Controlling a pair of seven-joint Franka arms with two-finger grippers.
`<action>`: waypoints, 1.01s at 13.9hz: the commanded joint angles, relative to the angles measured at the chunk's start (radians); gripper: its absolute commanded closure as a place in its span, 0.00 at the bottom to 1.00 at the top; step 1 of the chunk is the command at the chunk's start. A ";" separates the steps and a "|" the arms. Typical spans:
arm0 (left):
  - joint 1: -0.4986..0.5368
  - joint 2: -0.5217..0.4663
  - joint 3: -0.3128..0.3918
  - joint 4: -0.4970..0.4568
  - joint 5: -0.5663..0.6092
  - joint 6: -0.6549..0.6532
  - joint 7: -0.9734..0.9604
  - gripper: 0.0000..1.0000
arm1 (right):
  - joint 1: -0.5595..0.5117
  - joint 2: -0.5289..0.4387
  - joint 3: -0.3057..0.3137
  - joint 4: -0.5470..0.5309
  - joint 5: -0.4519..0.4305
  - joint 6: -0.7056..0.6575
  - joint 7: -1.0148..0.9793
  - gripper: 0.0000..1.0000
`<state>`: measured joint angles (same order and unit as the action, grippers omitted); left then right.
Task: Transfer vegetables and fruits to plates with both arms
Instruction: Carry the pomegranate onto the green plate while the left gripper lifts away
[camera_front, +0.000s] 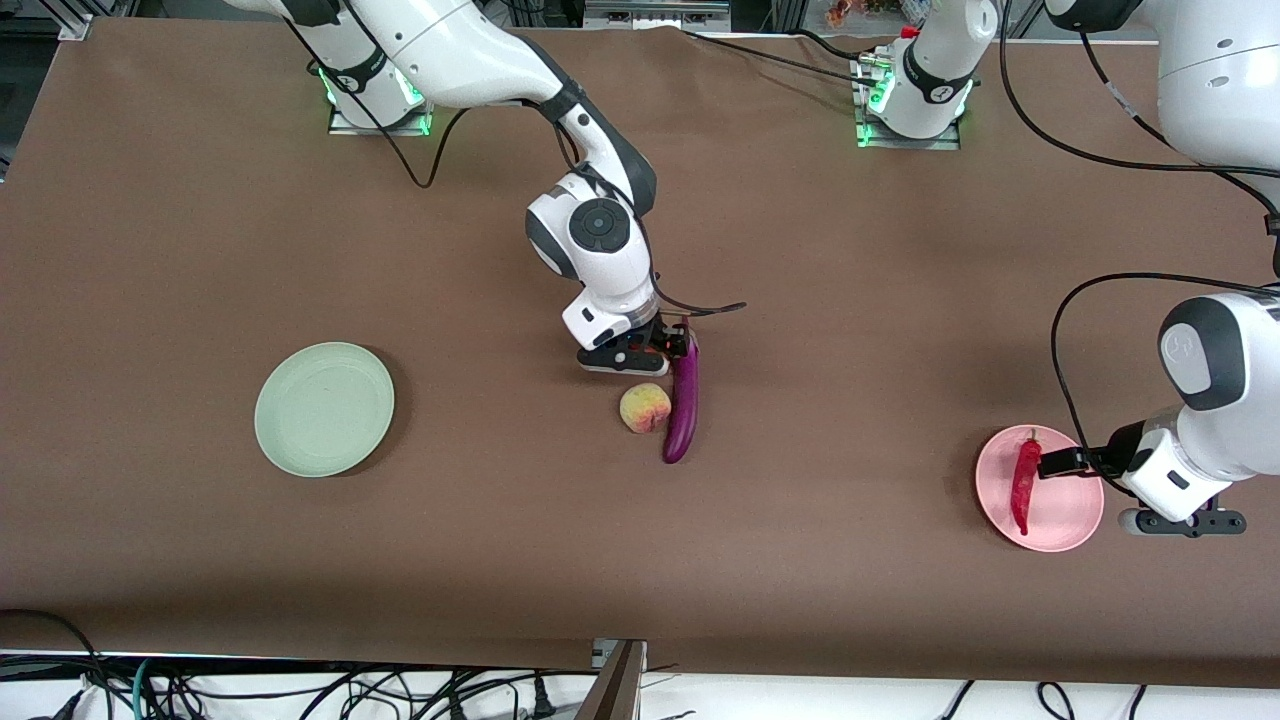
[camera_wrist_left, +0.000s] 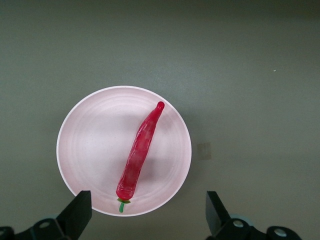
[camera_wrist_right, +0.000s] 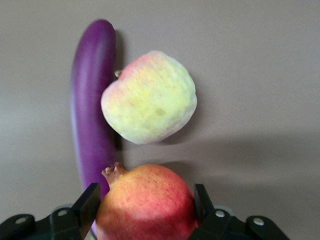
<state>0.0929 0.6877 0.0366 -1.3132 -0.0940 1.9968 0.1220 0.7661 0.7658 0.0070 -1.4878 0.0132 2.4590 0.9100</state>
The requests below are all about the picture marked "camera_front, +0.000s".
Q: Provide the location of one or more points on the long purple eggplant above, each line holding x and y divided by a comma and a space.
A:
684, 405

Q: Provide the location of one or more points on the grey metal box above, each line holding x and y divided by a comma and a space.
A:
655, 12

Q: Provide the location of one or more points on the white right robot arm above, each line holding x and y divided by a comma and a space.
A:
600, 260

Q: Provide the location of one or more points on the colourful toy pile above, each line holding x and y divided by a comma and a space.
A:
870, 10

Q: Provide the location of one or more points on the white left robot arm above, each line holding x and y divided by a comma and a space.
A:
1210, 360

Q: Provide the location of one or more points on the brown table cloth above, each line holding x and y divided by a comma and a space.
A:
400, 280

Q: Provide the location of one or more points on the aluminium corner profile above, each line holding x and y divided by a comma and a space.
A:
95, 15

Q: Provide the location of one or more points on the green round plate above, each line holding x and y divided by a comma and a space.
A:
324, 410

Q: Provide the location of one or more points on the yellow pink peach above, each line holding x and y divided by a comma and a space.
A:
645, 408

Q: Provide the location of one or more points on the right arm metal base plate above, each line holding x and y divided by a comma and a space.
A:
380, 130

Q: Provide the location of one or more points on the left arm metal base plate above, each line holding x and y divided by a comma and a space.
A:
910, 143

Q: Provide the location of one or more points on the aluminium profile post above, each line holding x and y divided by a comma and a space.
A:
615, 685

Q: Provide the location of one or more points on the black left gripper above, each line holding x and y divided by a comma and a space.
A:
1117, 447

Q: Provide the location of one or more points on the pink round plate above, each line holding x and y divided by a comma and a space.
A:
1070, 500

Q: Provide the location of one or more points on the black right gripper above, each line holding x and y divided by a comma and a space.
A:
662, 335

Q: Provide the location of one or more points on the red chili pepper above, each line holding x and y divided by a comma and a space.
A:
1025, 480

